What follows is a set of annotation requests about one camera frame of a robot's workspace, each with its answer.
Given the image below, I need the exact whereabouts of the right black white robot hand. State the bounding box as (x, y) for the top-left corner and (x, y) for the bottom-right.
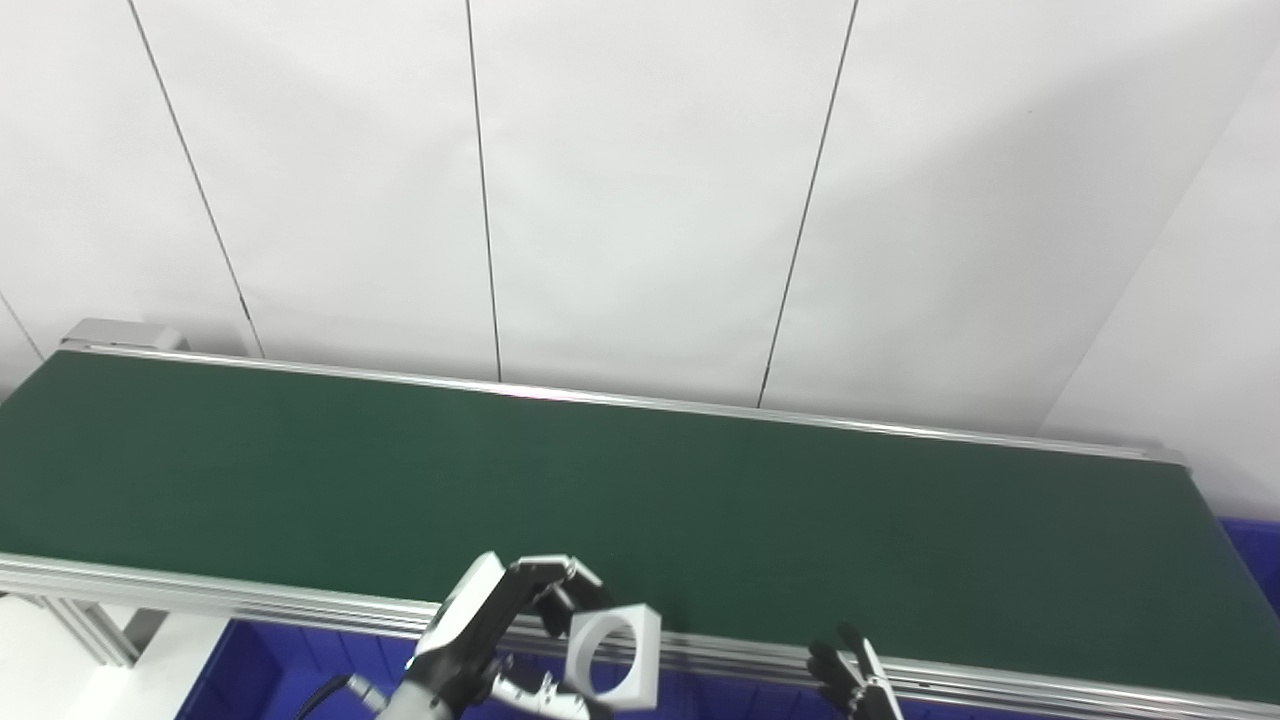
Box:
(806, 624), (906, 720)

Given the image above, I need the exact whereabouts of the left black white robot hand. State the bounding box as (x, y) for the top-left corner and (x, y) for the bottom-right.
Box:
(405, 552), (616, 720)

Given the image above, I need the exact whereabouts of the white square part with hole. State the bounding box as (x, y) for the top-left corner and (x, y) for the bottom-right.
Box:
(565, 603), (663, 712)

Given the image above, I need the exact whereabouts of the blue plastic bin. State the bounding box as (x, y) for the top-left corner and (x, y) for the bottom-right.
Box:
(1218, 517), (1280, 617)
(655, 668), (1011, 720)
(175, 618), (661, 720)

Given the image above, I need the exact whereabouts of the green conveyor belt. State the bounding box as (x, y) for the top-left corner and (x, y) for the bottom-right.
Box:
(0, 345), (1280, 720)

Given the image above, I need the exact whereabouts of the aluminium extrusion conveyor leg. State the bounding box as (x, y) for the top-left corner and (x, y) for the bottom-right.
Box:
(28, 594), (170, 669)

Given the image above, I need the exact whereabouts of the grey conveyor motor housing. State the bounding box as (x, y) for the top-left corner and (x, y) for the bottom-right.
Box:
(59, 318), (190, 354)

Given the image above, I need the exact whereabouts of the black wrist cable silver plug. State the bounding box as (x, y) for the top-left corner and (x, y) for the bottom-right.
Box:
(294, 673), (389, 720)

